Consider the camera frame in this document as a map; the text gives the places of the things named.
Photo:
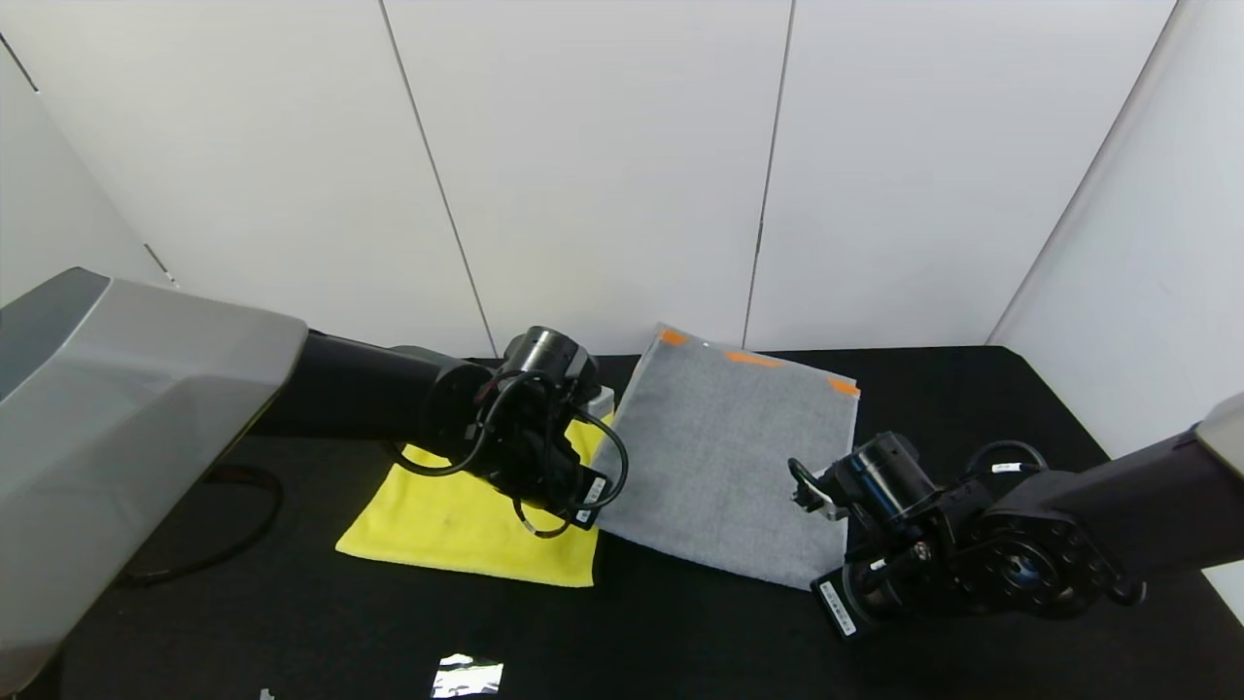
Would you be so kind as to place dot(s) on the grey towel with orange marks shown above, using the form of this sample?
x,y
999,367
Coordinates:
x,y
719,457

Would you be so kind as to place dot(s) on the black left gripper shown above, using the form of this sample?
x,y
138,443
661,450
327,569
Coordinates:
x,y
591,494

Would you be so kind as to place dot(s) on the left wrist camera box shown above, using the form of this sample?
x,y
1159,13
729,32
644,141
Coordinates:
x,y
601,399

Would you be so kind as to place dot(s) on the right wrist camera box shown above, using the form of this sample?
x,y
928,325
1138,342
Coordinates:
x,y
812,498

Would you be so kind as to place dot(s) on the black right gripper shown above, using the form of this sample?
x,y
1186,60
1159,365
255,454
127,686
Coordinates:
x,y
837,606

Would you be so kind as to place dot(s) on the yellow towel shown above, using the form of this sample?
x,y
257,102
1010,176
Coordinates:
x,y
437,525

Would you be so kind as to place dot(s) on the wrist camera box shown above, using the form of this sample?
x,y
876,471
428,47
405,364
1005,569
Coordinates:
x,y
812,498
601,399

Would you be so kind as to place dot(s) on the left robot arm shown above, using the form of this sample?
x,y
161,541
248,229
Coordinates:
x,y
126,428

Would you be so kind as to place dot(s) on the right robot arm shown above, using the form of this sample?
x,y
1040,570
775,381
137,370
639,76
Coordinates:
x,y
1118,515

